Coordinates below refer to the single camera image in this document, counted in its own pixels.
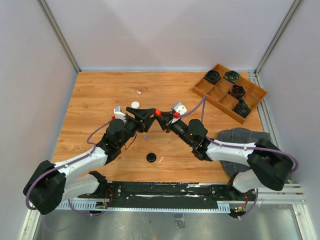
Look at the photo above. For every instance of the orange earbud case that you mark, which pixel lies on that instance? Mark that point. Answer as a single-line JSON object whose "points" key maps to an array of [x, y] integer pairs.
{"points": [[157, 112]]}

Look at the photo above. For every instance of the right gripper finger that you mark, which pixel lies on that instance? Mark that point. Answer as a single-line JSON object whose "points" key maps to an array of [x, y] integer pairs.
{"points": [[167, 114], [162, 122]]}

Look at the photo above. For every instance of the white earbud case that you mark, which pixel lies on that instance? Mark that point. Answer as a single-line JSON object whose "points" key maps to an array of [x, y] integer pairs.
{"points": [[135, 105]]}

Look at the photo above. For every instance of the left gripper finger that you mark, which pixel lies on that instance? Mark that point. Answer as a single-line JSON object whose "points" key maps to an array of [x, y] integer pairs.
{"points": [[141, 113], [147, 123]]}

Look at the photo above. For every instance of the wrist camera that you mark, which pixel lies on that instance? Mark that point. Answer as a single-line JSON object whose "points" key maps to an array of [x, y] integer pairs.
{"points": [[118, 114], [179, 108]]}

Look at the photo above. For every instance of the dark rolled cloth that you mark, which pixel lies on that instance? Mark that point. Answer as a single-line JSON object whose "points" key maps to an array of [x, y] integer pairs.
{"points": [[242, 108], [237, 91], [232, 76], [212, 76]]}

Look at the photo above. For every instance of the grey checked cloth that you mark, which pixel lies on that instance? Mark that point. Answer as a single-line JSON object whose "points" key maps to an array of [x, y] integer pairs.
{"points": [[239, 135]]}

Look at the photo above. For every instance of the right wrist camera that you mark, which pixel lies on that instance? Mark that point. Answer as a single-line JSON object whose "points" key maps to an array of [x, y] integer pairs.
{"points": [[179, 108]]}

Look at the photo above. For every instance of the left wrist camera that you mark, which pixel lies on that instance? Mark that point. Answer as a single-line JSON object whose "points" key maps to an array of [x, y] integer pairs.
{"points": [[118, 114]]}

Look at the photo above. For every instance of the black earbud case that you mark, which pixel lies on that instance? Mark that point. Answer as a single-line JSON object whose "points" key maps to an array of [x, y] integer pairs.
{"points": [[151, 157]]}

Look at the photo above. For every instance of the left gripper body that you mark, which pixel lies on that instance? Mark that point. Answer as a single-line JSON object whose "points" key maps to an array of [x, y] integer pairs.
{"points": [[132, 125]]}

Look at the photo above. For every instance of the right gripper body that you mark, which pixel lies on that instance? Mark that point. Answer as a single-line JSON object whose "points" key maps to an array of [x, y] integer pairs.
{"points": [[177, 126]]}

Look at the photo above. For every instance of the grey cable duct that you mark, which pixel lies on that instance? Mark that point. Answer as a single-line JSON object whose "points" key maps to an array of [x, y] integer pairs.
{"points": [[98, 206]]}

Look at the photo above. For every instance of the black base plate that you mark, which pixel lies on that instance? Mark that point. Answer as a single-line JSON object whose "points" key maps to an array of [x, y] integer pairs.
{"points": [[169, 194]]}

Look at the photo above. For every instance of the wooden divided tray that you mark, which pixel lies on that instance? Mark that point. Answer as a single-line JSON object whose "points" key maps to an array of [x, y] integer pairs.
{"points": [[218, 96]]}

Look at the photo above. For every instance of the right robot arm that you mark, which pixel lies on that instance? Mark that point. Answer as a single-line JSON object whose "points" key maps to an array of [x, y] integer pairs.
{"points": [[267, 165]]}

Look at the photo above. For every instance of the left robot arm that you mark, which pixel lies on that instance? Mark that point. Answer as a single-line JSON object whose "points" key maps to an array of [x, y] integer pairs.
{"points": [[52, 183]]}

